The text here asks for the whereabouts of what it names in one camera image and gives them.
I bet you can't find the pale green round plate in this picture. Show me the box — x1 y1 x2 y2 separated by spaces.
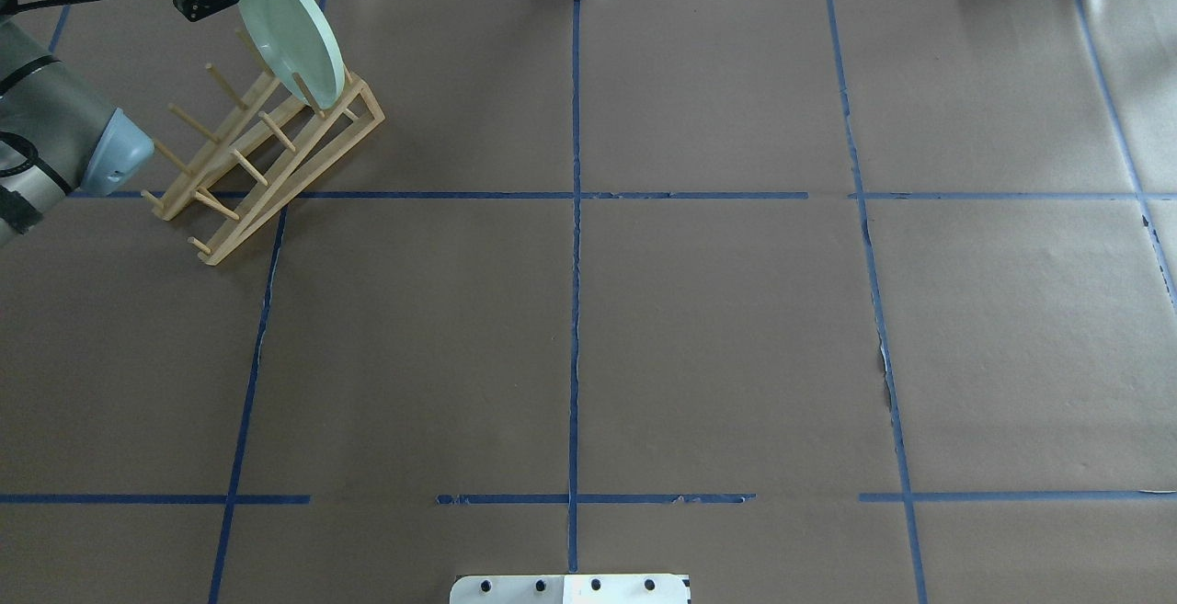
238 0 346 109

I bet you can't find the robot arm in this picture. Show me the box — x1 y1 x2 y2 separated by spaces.
1 0 238 243

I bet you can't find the brown paper table cover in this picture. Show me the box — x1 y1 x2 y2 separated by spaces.
4 0 1173 603

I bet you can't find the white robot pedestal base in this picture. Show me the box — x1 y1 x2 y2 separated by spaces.
448 572 692 603

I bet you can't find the wooden dish rack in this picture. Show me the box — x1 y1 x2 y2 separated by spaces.
140 28 385 266

